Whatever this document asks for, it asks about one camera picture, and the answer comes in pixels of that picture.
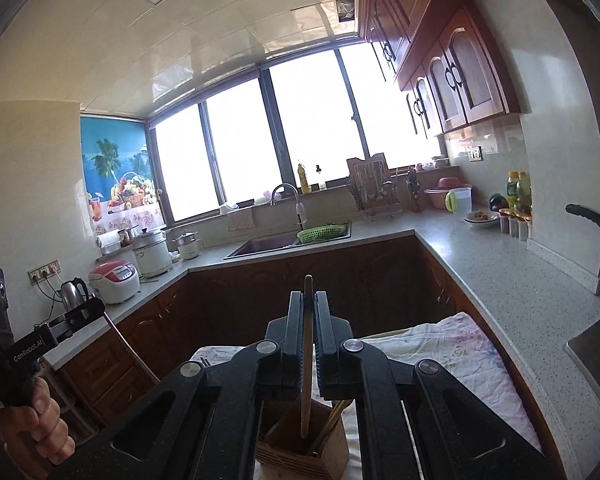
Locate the green plastic basket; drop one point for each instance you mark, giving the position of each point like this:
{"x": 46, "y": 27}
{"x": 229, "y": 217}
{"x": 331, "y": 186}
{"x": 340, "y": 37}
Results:
{"x": 322, "y": 233}

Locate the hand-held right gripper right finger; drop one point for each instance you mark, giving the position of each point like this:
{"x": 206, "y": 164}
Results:
{"x": 323, "y": 332}

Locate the small white electric pot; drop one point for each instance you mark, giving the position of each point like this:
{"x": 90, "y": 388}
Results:
{"x": 187, "y": 247}

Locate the palm tree window blind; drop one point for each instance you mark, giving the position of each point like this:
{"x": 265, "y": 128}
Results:
{"x": 110, "y": 160}

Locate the small metal pot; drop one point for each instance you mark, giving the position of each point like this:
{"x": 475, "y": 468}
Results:
{"x": 126, "y": 237}

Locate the black stove top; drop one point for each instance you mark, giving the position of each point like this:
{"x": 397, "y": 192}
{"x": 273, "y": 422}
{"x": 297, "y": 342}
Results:
{"x": 595, "y": 360}

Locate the wall switch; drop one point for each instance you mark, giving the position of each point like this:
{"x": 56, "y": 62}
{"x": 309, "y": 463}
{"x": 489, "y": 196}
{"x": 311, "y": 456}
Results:
{"x": 474, "y": 153}

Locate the kitchen window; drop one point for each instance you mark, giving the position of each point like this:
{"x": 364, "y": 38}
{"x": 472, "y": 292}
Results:
{"x": 305, "y": 120}

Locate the wall power outlet strip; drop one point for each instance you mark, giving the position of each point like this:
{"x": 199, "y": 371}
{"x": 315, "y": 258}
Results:
{"x": 45, "y": 271}

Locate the wooden wall cabinets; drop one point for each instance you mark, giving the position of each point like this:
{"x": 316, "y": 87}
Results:
{"x": 460, "y": 75}

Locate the ceiling vent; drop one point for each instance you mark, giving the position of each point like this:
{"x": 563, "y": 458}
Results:
{"x": 346, "y": 10}

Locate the yellow cooking oil bottle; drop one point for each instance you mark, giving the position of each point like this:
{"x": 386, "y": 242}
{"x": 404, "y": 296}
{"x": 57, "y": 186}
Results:
{"x": 512, "y": 190}
{"x": 525, "y": 192}

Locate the pink plastic basin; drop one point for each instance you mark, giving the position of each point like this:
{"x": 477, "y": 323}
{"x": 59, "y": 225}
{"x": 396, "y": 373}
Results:
{"x": 437, "y": 195}

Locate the white dishcloth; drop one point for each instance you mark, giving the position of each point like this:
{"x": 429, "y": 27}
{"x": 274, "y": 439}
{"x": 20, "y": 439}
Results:
{"x": 241, "y": 220}

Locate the stainless steel electric kettle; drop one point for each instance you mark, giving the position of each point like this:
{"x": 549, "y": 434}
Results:
{"x": 72, "y": 292}

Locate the curved kitchen faucet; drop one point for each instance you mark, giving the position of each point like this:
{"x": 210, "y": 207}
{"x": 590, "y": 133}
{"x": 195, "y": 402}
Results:
{"x": 300, "y": 210}

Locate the large white slow cooker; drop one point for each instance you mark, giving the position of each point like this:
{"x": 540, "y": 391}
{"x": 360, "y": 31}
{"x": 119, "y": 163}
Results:
{"x": 152, "y": 255}

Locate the yellow dish soap bottle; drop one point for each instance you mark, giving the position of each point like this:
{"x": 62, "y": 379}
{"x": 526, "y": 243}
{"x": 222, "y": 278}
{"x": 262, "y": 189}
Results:
{"x": 305, "y": 180}

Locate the white and red rice cooker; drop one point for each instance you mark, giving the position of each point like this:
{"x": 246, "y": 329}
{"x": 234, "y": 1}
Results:
{"x": 112, "y": 280}

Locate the white seasoning jar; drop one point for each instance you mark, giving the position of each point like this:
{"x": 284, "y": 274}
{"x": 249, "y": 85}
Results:
{"x": 524, "y": 229}
{"x": 514, "y": 226}
{"x": 504, "y": 222}

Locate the wooden base cabinets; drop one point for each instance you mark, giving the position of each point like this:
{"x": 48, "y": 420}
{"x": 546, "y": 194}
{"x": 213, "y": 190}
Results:
{"x": 330, "y": 270}

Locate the paper towel roll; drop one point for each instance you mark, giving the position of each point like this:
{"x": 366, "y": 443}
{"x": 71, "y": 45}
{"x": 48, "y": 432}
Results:
{"x": 109, "y": 242}

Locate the light wooden chopstick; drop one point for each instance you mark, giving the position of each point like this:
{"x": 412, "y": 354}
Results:
{"x": 306, "y": 360}
{"x": 130, "y": 350}

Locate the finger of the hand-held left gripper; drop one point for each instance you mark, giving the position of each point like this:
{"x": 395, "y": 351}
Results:
{"x": 80, "y": 317}

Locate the kitchen sink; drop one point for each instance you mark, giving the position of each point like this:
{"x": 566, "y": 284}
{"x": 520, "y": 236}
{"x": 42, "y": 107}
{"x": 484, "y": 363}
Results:
{"x": 265, "y": 246}

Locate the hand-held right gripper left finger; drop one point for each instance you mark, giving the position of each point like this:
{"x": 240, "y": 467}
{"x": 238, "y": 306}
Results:
{"x": 296, "y": 332}

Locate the metal dish rack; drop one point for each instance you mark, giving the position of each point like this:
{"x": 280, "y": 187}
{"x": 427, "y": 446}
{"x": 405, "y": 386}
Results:
{"x": 375, "y": 195}

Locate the person's left hand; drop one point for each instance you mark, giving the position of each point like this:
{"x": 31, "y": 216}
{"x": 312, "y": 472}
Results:
{"x": 40, "y": 425}

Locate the dark purple vegetable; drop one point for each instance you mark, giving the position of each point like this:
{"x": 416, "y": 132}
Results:
{"x": 497, "y": 202}

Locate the wooden utensil holder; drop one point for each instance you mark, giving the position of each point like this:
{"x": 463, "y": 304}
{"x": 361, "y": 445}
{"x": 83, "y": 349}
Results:
{"x": 285, "y": 452}

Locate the white dotted tablecloth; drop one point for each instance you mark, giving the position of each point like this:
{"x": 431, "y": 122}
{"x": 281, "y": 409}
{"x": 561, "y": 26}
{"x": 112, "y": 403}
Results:
{"x": 455, "y": 345}

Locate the white bowl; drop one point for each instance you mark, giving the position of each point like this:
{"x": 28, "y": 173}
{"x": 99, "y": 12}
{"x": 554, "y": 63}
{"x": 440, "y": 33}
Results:
{"x": 480, "y": 220}

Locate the pile of brown chopsticks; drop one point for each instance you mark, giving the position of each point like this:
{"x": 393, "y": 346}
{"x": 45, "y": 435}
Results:
{"x": 332, "y": 422}

